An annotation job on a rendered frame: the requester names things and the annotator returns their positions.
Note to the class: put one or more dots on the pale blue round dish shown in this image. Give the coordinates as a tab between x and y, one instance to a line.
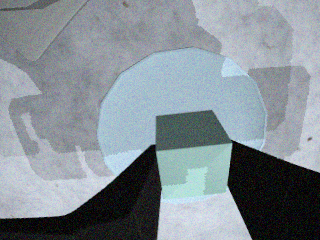
179	80

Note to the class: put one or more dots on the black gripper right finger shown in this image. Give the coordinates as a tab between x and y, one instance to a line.
278	200

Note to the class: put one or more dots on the grey balance beam with round pans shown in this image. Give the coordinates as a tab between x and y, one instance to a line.
31	26

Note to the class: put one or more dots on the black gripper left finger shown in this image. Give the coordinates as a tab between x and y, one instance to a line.
127	209

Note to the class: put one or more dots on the pale green cube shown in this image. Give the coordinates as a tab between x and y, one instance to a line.
193	153

